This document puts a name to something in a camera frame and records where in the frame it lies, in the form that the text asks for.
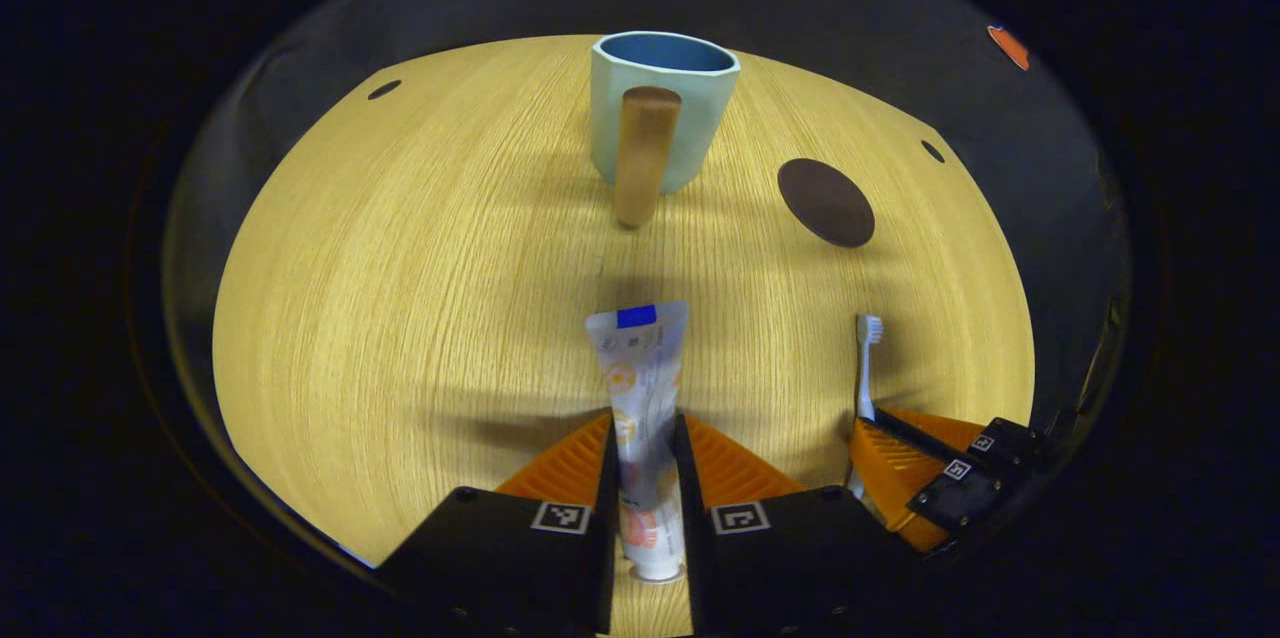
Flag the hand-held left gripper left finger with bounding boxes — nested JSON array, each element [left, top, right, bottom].
[[375, 410, 621, 638]]

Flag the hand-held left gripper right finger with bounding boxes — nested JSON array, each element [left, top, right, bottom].
[[672, 412, 921, 638]]

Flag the white toothbrush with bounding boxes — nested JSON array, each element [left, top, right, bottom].
[[845, 314, 885, 504]]

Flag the white toothpaste tube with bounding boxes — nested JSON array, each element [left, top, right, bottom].
[[585, 301, 691, 583]]

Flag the dark brown round coaster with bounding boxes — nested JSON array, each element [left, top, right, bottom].
[[777, 158, 877, 249]]

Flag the light blue cup wooden handle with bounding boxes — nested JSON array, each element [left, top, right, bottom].
[[590, 31, 742, 229]]

